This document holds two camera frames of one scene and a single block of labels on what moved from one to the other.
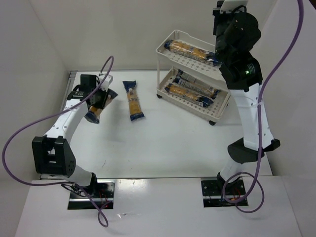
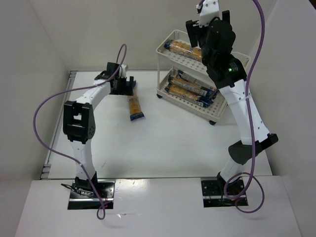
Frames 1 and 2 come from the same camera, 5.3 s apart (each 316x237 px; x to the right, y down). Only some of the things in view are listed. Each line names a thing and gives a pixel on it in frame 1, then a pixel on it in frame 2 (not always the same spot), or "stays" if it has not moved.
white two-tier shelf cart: x=188 y=76 stays
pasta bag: x=94 y=113 -> x=188 y=85
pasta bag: x=186 y=95 stays
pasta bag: x=196 y=85 stays
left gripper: x=99 y=98 -> x=126 y=87
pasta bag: x=135 y=109 stays
